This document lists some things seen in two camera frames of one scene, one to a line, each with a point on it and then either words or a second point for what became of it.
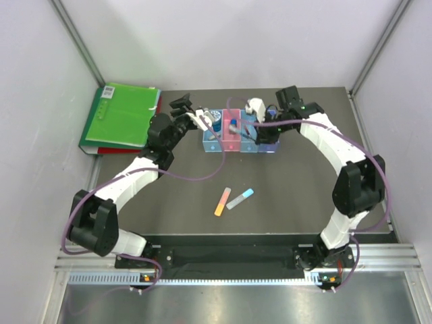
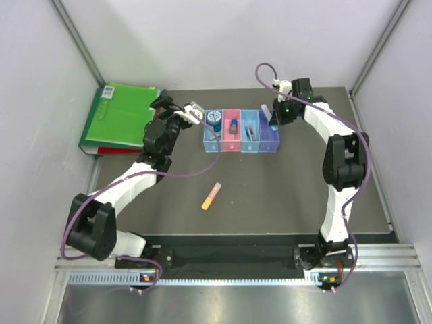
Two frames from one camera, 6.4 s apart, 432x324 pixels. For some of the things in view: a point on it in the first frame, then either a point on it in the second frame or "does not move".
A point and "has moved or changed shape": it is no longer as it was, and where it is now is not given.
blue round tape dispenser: [217, 124] does not move
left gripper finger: [181, 102] to [163, 101]
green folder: [124, 114] does not move
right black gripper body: [272, 132] to [284, 111]
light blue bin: [212, 146] does not move
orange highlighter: [223, 202] to [212, 194]
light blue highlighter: [239, 199] has moved or changed shape
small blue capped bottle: [233, 126] does not move
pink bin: [230, 142] does not move
